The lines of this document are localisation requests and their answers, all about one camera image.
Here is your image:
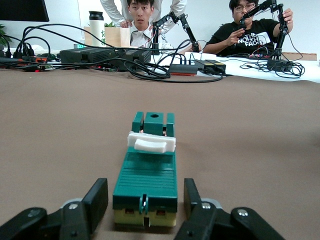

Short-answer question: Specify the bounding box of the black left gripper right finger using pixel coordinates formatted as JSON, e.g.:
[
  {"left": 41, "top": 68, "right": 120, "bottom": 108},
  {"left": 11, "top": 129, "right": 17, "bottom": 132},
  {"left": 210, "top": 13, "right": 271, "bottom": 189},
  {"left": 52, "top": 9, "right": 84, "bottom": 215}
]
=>
[{"left": 174, "top": 177, "right": 286, "bottom": 240}]

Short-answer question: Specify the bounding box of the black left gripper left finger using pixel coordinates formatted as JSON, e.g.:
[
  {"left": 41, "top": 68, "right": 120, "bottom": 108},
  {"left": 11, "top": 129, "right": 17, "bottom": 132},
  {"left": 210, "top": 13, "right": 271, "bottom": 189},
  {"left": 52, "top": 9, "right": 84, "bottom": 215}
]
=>
[{"left": 0, "top": 177, "right": 110, "bottom": 240}]

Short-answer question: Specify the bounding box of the green load switch white handle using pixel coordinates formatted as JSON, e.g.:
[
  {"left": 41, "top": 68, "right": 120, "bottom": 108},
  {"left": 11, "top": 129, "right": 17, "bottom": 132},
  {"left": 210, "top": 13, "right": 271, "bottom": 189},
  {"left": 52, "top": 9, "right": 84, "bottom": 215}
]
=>
[{"left": 112, "top": 111, "right": 179, "bottom": 228}]

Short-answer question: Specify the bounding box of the brown table cover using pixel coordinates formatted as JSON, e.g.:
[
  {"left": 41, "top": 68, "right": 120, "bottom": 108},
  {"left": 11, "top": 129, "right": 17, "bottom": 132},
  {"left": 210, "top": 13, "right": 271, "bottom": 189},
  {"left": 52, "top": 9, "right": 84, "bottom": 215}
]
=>
[{"left": 0, "top": 67, "right": 320, "bottom": 240}]

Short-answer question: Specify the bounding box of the black power adapter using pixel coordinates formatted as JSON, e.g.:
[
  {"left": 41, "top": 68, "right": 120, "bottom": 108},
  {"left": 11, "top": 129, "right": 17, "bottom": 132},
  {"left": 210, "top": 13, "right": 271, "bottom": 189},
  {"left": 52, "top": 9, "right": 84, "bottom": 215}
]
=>
[{"left": 169, "top": 63, "right": 199, "bottom": 76}]

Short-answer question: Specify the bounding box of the black adapter yellow label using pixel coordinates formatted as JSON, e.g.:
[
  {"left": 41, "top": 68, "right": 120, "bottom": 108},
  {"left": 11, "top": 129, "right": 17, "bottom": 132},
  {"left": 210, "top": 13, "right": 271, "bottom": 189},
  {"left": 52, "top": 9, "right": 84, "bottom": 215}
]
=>
[
  {"left": 206, "top": 59, "right": 227, "bottom": 75},
  {"left": 194, "top": 59, "right": 216, "bottom": 74}
]

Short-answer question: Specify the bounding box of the black power supply box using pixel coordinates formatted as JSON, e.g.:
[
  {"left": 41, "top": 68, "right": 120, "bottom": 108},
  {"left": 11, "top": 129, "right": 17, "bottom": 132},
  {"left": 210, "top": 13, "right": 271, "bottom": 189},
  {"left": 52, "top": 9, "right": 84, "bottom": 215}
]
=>
[{"left": 59, "top": 47, "right": 118, "bottom": 65}]

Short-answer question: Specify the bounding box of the white power strip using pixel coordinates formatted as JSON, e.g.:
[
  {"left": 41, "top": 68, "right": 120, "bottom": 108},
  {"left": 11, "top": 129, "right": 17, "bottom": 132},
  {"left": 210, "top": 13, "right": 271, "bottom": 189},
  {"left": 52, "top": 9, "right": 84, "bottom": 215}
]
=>
[{"left": 184, "top": 51, "right": 219, "bottom": 61}]

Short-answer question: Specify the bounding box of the black electronics box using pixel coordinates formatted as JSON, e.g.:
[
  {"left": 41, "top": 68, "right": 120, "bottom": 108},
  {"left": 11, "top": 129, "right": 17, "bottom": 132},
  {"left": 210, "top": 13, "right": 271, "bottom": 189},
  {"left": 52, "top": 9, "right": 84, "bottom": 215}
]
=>
[{"left": 109, "top": 49, "right": 153, "bottom": 71}]

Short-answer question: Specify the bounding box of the orange black power strip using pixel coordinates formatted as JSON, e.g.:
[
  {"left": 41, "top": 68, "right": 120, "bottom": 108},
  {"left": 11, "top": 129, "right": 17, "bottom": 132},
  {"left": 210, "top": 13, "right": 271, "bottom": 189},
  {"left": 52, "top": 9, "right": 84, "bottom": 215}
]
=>
[{"left": 22, "top": 55, "right": 51, "bottom": 63}]

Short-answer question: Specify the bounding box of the person in black shirt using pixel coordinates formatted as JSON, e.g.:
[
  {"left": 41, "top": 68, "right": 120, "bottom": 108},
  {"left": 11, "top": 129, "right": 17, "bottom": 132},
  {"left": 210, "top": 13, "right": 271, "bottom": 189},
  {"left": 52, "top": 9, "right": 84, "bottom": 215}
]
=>
[{"left": 203, "top": 0, "right": 295, "bottom": 58}]

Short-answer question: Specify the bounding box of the light wooden box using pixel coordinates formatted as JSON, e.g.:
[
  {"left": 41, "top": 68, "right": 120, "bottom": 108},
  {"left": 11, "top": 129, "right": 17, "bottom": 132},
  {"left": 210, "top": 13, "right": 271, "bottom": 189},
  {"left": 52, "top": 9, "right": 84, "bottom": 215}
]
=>
[{"left": 83, "top": 25, "right": 131, "bottom": 48}]

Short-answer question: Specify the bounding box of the white black drink bottle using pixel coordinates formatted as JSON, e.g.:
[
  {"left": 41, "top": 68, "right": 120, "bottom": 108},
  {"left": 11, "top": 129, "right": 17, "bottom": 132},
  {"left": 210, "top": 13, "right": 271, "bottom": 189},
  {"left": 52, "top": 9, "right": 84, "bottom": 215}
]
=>
[{"left": 88, "top": 10, "right": 106, "bottom": 48}]

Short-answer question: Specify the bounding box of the white table sheet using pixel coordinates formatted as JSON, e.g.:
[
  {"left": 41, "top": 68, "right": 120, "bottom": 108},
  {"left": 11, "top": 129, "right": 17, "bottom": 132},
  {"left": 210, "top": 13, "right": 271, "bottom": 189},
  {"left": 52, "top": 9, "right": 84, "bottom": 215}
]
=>
[{"left": 219, "top": 53, "right": 320, "bottom": 84}]

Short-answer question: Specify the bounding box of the brown cardboard strip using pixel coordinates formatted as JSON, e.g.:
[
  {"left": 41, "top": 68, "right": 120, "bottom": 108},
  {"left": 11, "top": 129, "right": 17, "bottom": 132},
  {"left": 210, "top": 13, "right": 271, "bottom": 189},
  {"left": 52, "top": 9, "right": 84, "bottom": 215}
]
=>
[{"left": 281, "top": 51, "right": 318, "bottom": 61}]

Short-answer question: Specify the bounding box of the standing person white shirt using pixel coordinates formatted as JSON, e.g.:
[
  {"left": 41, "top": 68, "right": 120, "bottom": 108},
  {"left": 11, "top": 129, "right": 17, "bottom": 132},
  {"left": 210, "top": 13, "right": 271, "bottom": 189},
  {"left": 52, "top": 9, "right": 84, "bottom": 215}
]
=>
[{"left": 99, "top": 0, "right": 188, "bottom": 28}]

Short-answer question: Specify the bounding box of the person in white jacket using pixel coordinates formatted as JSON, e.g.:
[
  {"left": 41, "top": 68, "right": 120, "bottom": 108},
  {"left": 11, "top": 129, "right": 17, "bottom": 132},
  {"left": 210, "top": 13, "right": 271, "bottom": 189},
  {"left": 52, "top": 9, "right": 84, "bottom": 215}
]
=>
[{"left": 119, "top": 0, "right": 176, "bottom": 50}]

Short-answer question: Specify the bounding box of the green potted plant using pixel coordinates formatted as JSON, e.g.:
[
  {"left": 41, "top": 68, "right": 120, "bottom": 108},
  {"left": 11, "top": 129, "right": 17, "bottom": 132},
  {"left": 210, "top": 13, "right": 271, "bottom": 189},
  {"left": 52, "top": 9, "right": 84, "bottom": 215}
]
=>
[{"left": 0, "top": 23, "right": 10, "bottom": 47}]

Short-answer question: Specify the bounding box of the black monitor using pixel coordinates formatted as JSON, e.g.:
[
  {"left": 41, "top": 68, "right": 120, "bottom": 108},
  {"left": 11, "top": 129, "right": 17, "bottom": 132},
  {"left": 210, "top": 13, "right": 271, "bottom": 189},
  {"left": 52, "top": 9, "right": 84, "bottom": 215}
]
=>
[{"left": 0, "top": 0, "right": 50, "bottom": 23}]

